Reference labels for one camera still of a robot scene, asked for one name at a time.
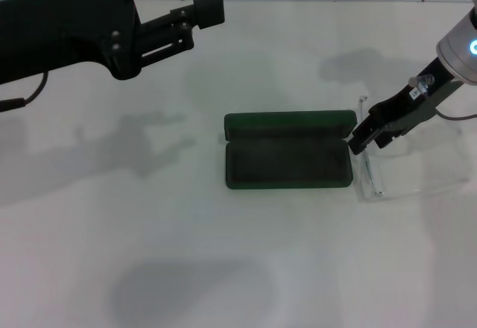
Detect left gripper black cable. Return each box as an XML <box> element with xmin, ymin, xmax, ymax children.
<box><xmin>0</xmin><ymin>70</ymin><xmax>50</xmax><ymax>113</ymax></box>

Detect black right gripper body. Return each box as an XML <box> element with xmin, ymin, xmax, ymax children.
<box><xmin>367</xmin><ymin>57</ymin><xmax>464</xmax><ymax>136</ymax></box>

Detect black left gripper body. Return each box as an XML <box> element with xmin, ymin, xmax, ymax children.
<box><xmin>0</xmin><ymin>0</ymin><xmax>154</xmax><ymax>86</ymax></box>

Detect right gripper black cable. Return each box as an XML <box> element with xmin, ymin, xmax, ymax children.
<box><xmin>408</xmin><ymin>74</ymin><xmax>477</xmax><ymax>122</ymax></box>

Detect green glasses case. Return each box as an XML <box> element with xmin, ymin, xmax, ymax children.
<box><xmin>223</xmin><ymin>110</ymin><xmax>358</xmax><ymax>191</ymax></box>

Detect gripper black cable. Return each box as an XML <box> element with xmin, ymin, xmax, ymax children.
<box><xmin>408</xmin><ymin>74</ymin><xmax>477</xmax><ymax>122</ymax></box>
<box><xmin>0</xmin><ymin>70</ymin><xmax>50</xmax><ymax>113</ymax></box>

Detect clear frame glasses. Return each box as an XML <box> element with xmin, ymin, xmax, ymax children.
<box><xmin>356</xmin><ymin>95</ymin><xmax>470</xmax><ymax>204</ymax></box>

